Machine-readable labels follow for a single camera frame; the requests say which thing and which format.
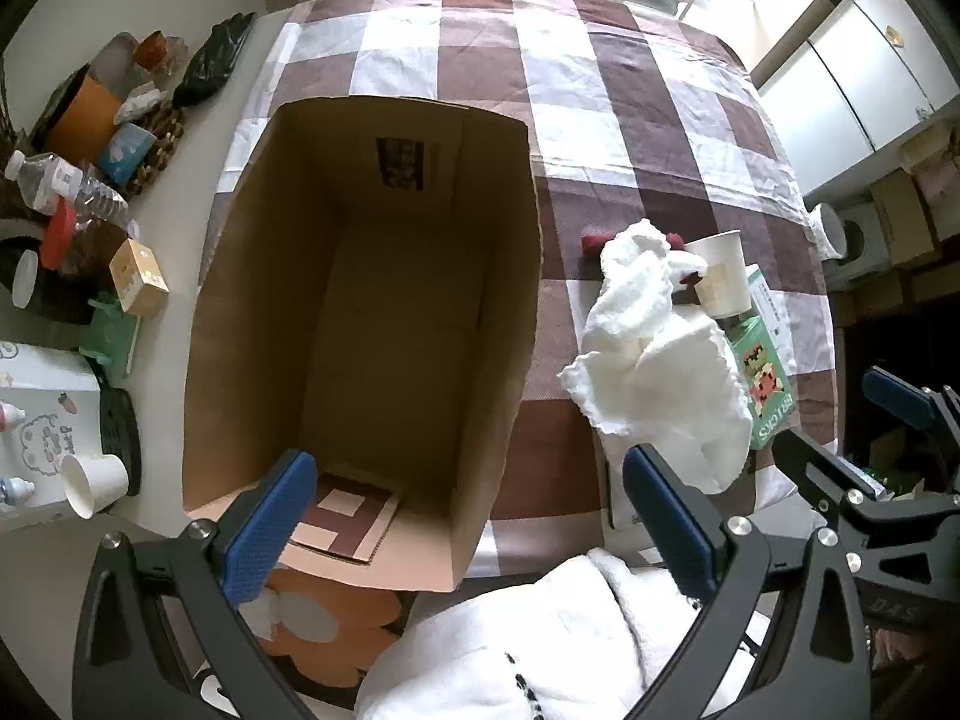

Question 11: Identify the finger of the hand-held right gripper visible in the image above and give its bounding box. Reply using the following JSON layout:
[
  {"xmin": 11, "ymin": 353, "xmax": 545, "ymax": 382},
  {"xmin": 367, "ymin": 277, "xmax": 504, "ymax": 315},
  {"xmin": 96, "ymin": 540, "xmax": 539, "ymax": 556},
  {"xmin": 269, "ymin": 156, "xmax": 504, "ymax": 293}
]
[
  {"xmin": 772, "ymin": 427, "xmax": 901, "ymax": 533},
  {"xmin": 861, "ymin": 366, "xmax": 960, "ymax": 458}
]

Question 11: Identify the black plastic bag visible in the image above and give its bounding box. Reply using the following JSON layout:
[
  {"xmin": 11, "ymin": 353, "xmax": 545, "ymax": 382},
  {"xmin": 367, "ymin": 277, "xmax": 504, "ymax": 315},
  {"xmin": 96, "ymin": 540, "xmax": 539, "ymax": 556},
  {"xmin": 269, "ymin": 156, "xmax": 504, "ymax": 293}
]
[{"xmin": 172, "ymin": 13, "xmax": 256, "ymax": 107}]

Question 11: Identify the white fleece garment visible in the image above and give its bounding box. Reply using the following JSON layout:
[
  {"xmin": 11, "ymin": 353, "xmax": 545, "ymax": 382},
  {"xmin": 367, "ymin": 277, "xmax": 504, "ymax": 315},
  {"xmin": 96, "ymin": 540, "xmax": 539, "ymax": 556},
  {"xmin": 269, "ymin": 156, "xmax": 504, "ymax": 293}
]
[{"xmin": 352, "ymin": 547, "xmax": 751, "ymax": 720}]

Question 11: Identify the white green medicine box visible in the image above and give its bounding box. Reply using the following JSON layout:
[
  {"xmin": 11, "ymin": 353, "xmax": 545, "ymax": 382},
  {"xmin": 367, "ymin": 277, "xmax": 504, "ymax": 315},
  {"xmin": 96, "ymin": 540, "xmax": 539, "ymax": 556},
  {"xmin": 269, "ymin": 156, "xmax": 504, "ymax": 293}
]
[{"xmin": 742, "ymin": 264, "xmax": 792, "ymax": 350}]

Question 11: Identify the green brick toy box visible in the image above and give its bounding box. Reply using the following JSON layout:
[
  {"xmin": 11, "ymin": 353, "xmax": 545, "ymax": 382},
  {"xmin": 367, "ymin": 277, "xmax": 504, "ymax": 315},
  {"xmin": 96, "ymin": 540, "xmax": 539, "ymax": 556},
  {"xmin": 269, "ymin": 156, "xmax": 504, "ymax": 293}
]
[{"xmin": 716, "ymin": 315, "xmax": 797, "ymax": 452}]

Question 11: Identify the small yellow box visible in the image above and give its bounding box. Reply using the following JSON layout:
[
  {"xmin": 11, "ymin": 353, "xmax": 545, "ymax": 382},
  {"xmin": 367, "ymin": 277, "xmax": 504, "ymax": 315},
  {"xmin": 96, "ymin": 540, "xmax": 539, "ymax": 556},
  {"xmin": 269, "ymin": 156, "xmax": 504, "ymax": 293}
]
[{"xmin": 109, "ymin": 238, "xmax": 170, "ymax": 317}]

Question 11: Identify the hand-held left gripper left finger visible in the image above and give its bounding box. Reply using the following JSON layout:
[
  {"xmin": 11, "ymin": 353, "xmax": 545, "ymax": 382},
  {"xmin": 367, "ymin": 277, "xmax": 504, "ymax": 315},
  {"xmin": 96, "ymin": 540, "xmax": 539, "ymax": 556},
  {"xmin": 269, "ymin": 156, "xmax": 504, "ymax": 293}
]
[{"xmin": 70, "ymin": 450, "xmax": 323, "ymax": 720}]

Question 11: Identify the brown white checkered tablecloth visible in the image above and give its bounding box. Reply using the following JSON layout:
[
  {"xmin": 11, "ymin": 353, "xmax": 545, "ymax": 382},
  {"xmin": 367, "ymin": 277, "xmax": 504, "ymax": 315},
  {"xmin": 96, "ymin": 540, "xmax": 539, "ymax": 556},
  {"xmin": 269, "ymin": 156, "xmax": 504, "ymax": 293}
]
[{"xmin": 214, "ymin": 0, "xmax": 841, "ymax": 578}]

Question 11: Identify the crumpled white tissue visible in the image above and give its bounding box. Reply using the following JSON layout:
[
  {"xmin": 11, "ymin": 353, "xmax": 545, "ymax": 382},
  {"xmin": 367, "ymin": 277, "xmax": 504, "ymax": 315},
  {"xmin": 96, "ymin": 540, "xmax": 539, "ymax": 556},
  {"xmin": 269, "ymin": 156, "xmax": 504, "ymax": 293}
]
[{"xmin": 112, "ymin": 88, "xmax": 167, "ymax": 125}]

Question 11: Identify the white paper cup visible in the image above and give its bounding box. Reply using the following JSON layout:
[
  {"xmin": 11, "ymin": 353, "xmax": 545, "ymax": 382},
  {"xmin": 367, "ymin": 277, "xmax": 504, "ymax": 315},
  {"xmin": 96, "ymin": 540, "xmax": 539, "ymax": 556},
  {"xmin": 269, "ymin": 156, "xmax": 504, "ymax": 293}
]
[
  {"xmin": 684, "ymin": 229, "xmax": 752, "ymax": 320},
  {"xmin": 60, "ymin": 454, "xmax": 131, "ymax": 521}
]

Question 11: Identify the dark bottle white cap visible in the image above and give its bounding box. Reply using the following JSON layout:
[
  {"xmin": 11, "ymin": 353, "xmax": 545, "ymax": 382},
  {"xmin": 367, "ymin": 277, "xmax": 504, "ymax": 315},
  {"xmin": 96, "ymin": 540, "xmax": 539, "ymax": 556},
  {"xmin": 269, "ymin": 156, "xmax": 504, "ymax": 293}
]
[{"xmin": 0, "ymin": 236, "xmax": 76, "ymax": 325}]

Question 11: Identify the orange canister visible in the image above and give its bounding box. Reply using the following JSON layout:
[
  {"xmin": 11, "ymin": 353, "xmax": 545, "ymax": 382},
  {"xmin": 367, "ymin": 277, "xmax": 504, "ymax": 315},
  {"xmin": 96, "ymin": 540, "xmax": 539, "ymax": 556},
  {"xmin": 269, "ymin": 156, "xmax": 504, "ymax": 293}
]
[{"xmin": 45, "ymin": 73, "xmax": 126, "ymax": 166}]

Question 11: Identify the black drip tray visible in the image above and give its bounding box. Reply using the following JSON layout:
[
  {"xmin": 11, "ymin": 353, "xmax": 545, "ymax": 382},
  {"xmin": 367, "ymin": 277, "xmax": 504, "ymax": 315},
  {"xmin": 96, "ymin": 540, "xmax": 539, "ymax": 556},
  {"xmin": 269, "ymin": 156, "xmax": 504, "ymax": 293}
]
[{"xmin": 97, "ymin": 386, "xmax": 143, "ymax": 497}]

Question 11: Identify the patterned trash bin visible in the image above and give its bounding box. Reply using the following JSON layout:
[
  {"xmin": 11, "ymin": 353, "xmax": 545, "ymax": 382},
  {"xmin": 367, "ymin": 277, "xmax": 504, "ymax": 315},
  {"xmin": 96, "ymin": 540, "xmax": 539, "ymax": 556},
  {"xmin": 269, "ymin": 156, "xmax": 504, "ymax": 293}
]
[{"xmin": 811, "ymin": 202, "xmax": 848, "ymax": 262}]

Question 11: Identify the white cartoon water dispenser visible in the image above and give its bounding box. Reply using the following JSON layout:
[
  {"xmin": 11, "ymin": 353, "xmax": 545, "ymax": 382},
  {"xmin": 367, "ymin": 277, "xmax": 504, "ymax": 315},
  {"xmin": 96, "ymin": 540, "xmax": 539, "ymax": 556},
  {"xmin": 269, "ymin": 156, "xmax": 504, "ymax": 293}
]
[{"xmin": 0, "ymin": 341, "xmax": 104, "ymax": 527}]

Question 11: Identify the woven basket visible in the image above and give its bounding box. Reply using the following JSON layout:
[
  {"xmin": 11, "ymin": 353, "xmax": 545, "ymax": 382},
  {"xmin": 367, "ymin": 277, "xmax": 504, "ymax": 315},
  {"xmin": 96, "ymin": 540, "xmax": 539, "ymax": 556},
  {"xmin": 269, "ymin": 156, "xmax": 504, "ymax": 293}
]
[{"xmin": 124, "ymin": 105, "xmax": 185, "ymax": 197}]

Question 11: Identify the brown cardboard box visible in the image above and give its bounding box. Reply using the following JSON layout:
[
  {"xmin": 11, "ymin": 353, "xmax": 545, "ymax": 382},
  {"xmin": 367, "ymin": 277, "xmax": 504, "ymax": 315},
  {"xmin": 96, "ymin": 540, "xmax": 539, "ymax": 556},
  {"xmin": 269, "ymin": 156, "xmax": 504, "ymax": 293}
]
[{"xmin": 181, "ymin": 96, "xmax": 547, "ymax": 592}]

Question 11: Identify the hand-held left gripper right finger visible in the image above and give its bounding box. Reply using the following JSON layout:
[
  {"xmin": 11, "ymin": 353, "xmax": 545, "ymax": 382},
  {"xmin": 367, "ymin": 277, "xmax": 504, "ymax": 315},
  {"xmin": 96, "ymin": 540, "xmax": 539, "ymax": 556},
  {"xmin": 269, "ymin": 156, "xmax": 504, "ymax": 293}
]
[{"xmin": 624, "ymin": 444, "xmax": 875, "ymax": 720}]

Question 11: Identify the blue tissue pack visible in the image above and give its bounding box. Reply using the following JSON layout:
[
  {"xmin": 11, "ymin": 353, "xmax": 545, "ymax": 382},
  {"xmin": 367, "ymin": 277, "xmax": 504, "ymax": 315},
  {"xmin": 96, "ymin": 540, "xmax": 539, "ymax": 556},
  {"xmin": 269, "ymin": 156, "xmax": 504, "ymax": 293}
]
[{"xmin": 97, "ymin": 124, "xmax": 155, "ymax": 185}]

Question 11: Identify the clear water bottle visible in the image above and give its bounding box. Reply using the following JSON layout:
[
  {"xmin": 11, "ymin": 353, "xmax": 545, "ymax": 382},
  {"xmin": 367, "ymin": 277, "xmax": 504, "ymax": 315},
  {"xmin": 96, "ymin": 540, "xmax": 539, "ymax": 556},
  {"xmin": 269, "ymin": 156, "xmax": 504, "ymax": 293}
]
[{"xmin": 4, "ymin": 151, "xmax": 130, "ymax": 227}]

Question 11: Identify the red lid jar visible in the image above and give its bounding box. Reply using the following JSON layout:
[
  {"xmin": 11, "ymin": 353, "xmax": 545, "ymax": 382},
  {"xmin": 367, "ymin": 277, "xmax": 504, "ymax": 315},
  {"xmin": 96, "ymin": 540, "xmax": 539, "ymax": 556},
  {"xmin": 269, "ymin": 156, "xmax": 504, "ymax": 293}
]
[{"xmin": 41, "ymin": 206, "xmax": 125, "ymax": 278}]

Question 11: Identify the white rectangular case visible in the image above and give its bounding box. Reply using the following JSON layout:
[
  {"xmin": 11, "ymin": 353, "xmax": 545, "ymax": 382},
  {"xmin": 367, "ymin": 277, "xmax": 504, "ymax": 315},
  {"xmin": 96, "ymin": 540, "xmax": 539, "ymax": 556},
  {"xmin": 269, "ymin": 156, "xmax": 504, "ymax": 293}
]
[{"xmin": 606, "ymin": 454, "xmax": 646, "ymax": 533}]

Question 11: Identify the grey round appliance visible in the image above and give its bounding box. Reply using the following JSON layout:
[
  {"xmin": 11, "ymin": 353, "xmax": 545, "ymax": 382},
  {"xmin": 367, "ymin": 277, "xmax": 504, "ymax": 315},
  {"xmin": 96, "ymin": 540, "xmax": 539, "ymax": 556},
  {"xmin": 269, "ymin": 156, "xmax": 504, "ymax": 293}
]
[{"xmin": 838, "ymin": 201, "xmax": 893, "ymax": 286}]

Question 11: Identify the small orange pot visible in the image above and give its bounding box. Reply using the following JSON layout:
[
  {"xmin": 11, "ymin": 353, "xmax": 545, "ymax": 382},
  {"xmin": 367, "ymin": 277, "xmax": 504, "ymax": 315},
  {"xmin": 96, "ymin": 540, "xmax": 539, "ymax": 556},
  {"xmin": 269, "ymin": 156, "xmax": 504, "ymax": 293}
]
[{"xmin": 135, "ymin": 30, "xmax": 171, "ymax": 70}]

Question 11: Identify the white cat plush red bow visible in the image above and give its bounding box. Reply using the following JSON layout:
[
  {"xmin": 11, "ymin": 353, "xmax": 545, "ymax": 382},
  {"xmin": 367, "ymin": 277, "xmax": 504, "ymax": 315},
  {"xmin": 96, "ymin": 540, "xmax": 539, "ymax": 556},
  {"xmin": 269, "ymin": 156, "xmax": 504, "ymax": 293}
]
[{"xmin": 581, "ymin": 231, "xmax": 704, "ymax": 287}]

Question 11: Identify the white cabinet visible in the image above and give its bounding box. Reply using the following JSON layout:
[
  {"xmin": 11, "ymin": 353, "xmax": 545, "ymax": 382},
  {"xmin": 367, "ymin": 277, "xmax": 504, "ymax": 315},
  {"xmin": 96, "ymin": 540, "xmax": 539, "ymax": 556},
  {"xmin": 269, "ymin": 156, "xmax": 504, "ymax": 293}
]
[{"xmin": 757, "ymin": 0, "xmax": 960, "ymax": 196}]

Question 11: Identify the clear plastic container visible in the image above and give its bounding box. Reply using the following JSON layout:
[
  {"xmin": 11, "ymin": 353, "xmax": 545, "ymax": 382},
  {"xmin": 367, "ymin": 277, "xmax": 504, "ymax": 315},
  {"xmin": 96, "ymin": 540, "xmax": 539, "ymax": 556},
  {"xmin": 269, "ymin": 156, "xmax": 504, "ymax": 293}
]
[{"xmin": 90, "ymin": 34, "xmax": 151, "ymax": 91}]

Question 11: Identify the white towel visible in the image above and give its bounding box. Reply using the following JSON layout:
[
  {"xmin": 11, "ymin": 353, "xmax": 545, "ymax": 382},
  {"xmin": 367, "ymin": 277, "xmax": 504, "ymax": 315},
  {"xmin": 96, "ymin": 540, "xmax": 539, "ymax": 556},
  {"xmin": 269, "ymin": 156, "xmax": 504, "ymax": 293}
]
[{"xmin": 559, "ymin": 217, "xmax": 753, "ymax": 494}]

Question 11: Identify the brown cardboard carton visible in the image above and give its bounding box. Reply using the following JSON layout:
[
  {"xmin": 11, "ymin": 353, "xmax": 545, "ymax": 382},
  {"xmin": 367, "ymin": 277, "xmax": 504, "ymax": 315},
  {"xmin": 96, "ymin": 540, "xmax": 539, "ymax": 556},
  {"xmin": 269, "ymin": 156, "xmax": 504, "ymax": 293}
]
[{"xmin": 870, "ymin": 169, "xmax": 940, "ymax": 268}]

